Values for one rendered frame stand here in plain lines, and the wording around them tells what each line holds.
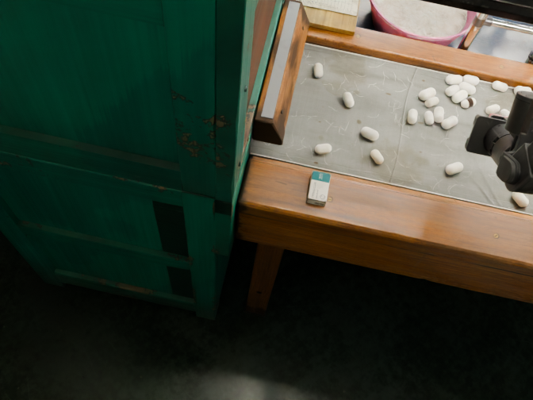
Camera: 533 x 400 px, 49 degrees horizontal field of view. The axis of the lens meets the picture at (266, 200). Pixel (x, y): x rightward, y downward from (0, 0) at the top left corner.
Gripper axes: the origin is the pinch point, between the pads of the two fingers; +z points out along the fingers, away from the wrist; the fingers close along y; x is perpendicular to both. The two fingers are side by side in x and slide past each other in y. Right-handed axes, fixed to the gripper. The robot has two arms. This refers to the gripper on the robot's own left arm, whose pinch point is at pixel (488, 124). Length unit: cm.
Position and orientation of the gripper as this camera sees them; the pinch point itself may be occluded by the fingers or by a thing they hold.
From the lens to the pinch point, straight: 116.0
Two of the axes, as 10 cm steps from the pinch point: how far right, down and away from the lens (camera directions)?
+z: 1.0, -4.1, 9.1
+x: -1.9, 8.9, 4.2
